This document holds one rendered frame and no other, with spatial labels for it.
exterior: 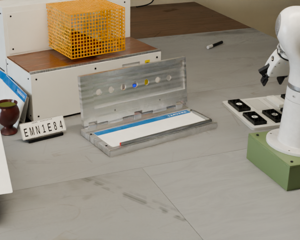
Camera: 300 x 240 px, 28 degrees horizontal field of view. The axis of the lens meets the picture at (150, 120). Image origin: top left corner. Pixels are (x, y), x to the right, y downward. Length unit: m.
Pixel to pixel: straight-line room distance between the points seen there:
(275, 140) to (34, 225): 0.77
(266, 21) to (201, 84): 2.03
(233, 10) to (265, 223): 2.89
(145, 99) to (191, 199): 0.57
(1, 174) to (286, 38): 0.87
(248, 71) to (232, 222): 1.27
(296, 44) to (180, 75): 0.64
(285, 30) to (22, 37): 1.04
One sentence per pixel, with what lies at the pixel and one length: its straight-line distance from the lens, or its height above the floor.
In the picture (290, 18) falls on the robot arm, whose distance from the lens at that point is 1.72.
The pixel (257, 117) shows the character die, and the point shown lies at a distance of 2.22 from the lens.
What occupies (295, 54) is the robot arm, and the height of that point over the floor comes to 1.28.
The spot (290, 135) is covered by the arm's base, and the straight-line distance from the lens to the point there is 1.84.
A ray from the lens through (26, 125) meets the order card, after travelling 2.05.
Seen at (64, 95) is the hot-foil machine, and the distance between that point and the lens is 2.19.
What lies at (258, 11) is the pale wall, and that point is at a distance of 4.48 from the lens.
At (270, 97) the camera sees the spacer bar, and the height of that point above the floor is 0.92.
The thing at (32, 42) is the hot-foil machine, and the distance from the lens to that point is 2.34.
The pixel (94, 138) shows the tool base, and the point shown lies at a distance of 2.00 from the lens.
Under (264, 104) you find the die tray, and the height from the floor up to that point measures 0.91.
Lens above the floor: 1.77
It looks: 23 degrees down
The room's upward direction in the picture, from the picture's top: 1 degrees clockwise
